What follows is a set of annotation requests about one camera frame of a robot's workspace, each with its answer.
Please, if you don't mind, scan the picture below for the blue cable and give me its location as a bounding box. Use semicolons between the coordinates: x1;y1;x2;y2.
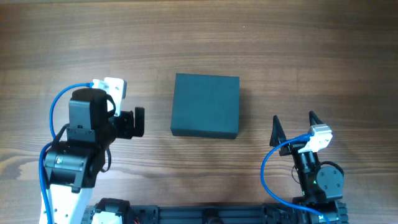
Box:
38;82;94;224
260;133;331;224

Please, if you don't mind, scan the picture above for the left blue cable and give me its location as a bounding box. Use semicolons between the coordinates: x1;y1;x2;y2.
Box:
38;82;94;224

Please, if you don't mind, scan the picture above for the right blue cable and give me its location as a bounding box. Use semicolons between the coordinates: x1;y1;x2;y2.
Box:
260;133;331;224

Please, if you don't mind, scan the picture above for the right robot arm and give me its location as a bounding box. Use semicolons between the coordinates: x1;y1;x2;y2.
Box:
264;111;348;223

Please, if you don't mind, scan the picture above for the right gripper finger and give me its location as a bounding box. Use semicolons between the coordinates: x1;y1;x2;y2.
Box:
308;111;323;126
269;115;287;147

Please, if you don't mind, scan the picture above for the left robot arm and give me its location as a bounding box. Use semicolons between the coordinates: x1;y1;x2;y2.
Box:
39;88;145;223

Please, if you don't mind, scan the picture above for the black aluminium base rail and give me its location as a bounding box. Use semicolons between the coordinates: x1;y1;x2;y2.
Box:
81;198;348;224

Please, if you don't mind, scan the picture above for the dark green box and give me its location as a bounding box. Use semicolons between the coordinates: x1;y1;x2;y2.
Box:
170;73;240;139

